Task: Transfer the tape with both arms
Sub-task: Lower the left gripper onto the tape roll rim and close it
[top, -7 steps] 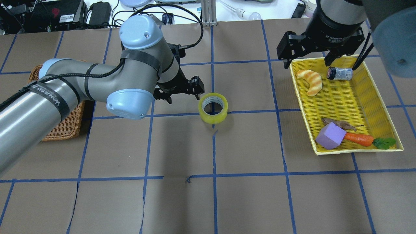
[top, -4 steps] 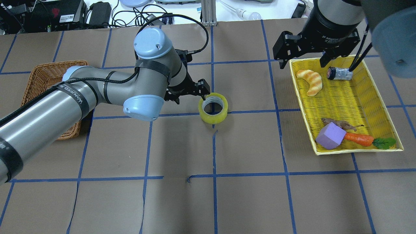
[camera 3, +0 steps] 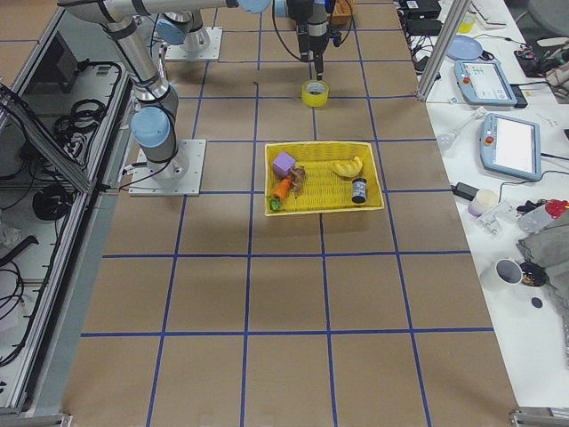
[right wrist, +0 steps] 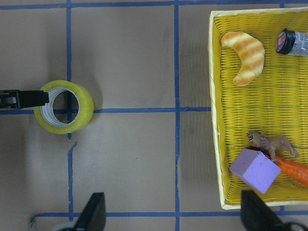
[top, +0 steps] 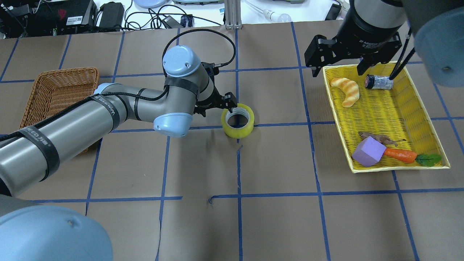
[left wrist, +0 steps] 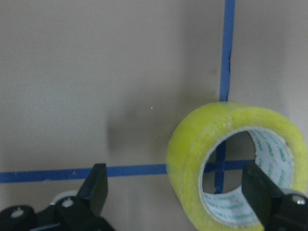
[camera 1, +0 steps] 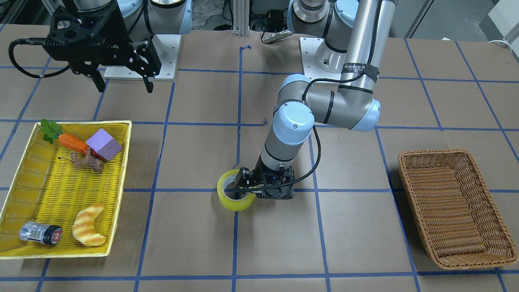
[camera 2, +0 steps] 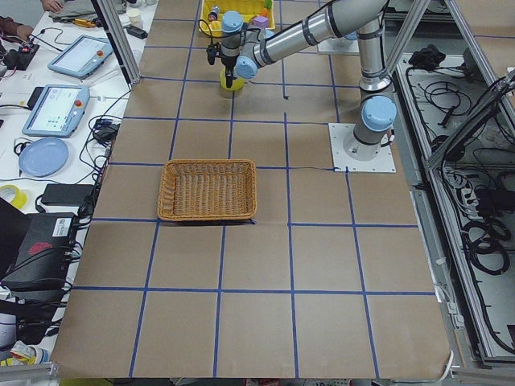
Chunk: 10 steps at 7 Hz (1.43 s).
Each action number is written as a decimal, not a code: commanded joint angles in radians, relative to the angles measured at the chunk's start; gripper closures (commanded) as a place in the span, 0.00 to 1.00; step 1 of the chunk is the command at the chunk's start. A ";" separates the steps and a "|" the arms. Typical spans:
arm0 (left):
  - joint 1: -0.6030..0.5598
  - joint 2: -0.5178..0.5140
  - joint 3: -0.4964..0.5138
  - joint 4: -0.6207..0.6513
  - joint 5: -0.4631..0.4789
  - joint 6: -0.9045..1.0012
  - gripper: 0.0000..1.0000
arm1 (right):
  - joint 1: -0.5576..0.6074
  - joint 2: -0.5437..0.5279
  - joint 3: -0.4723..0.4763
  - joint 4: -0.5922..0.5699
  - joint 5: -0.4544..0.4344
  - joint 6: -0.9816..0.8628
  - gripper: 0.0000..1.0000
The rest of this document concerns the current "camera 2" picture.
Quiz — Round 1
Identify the teach pendant tablet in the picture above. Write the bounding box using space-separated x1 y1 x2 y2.
22 84 90 138
47 35 113 80

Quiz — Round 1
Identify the purple foam block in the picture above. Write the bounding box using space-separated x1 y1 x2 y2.
252 15 270 28

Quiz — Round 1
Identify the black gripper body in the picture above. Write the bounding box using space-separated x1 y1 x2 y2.
206 43 238 75

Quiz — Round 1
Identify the black power adapter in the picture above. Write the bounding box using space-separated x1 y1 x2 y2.
40 183 93 207

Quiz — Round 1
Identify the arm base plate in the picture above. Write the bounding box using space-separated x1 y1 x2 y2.
328 123 396 173
317 37 359 56

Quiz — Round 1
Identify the small bottle with dark cap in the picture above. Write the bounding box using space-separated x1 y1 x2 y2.
208 5 220 22

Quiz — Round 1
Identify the upper teach pendant tablet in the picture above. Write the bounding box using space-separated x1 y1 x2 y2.
47 35 113 80

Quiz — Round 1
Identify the toy carrot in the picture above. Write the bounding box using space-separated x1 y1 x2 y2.
261 0 273 17

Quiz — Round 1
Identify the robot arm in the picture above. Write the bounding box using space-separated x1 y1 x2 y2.
206 1 398 154

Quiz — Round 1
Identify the yellow tape roll on desk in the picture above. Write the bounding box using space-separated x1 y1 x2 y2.
0 184 28 210

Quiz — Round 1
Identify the brown wicker basket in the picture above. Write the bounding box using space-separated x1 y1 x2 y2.
157 159 258 222

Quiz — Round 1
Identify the lower teach pendant tablet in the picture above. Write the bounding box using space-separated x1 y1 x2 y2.
22 84 90 138

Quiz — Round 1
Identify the blue plate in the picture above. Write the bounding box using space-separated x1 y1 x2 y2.
19 138 69 177

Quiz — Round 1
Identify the black computer box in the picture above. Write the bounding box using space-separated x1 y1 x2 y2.
1 212 77 292

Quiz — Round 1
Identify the yellow plastic tray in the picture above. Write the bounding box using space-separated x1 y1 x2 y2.
198 0 276 38

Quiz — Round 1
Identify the yellow tape roll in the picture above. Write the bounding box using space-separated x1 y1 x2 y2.
220 68 245 92
0 184 28 210

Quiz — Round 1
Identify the aluminium frame post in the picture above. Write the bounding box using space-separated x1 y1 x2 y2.
92 0 141 85

